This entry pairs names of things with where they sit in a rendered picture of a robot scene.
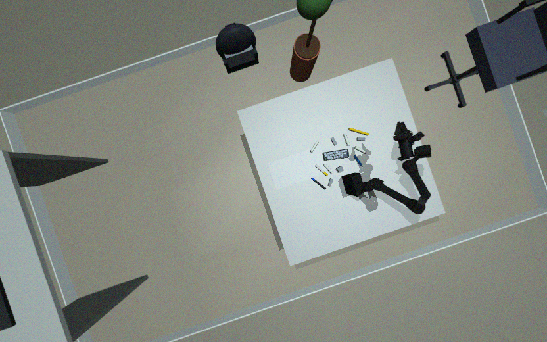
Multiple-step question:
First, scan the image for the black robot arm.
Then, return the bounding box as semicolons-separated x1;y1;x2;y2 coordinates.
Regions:
356;132;431;214

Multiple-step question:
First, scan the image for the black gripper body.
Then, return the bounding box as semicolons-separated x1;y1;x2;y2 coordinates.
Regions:
393;132;413;150

